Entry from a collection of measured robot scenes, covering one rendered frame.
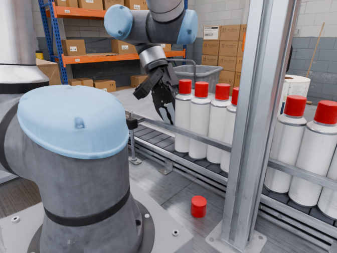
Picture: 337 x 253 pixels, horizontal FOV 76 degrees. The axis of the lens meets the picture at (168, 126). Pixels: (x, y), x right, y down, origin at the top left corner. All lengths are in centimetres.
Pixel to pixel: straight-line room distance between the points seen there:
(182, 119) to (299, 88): 59
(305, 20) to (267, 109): 489
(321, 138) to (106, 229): 37
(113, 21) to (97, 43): 442
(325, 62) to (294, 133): 460
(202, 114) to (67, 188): 37
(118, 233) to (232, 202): 19
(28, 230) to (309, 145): 50
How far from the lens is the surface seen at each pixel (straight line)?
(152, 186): 58
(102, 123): 24
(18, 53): 35
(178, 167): 61
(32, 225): 46
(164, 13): 50
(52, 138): 24
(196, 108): 54
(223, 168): 55
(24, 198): 65
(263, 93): 31
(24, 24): 36
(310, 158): 47
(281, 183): 52
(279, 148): 48
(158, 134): 74
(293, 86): 101
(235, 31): 404
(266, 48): 30
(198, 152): 58
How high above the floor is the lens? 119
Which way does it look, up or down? 22 degrees down
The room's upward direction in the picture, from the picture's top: straight up
